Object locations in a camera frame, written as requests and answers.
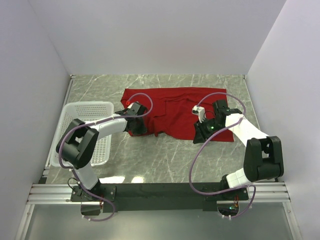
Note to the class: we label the aluminium frame rail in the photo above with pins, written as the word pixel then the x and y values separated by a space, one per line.
pixel 160 167

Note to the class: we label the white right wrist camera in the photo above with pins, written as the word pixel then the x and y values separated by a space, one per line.
pixel 200 112

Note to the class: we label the white plastic basket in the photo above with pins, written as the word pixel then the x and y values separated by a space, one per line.
pixel 86 111

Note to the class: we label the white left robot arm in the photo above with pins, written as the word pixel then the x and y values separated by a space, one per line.
pixel 76 146

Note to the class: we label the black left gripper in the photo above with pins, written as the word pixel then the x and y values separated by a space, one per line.
pixel 142 129

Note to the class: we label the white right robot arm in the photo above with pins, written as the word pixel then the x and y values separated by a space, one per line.
pixel 263 158

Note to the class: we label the red t shirt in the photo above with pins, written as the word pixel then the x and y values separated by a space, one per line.
pixel 172 108

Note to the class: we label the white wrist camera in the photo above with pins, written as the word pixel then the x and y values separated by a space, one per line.
pixel 132 106
pixel 200 112

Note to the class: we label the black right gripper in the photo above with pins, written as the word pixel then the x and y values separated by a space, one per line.
pixel 201 134

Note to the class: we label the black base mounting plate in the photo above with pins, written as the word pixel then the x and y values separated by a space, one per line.
pixel 157 196

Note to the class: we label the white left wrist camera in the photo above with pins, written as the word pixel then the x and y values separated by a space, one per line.
pixel 132 106

